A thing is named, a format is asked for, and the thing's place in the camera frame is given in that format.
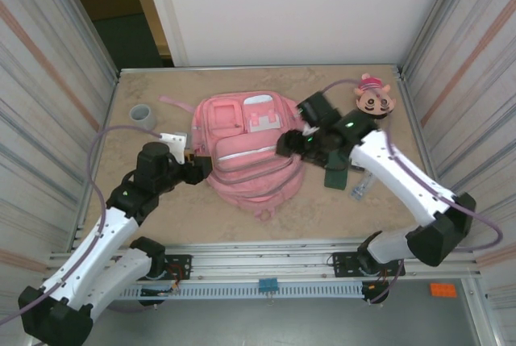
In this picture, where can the dark green pencil case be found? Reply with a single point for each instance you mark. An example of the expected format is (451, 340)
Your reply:
(335, 176)

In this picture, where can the pink school backpack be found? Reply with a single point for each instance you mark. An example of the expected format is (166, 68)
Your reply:
(250, 160)

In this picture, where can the pink cartoon plush head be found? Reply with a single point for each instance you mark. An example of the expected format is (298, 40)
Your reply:
(375, 100)

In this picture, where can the grey cup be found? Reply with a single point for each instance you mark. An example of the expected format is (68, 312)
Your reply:
(142, 117)

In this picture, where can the striped curtain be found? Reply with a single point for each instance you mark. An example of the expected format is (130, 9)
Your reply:
(40, 80)
(475, 80)

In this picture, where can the blue binder clip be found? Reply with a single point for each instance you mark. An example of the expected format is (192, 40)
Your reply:
(268, 285)

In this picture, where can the orange toy brick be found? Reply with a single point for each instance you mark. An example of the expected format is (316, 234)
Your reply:
(443, 289)

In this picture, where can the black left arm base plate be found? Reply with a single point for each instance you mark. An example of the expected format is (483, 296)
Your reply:
(181, 265)

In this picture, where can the aluminium table frame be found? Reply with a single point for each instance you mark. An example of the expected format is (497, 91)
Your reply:
(262, 249)

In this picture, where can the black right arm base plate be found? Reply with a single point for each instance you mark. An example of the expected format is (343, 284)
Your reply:
(342, 265)

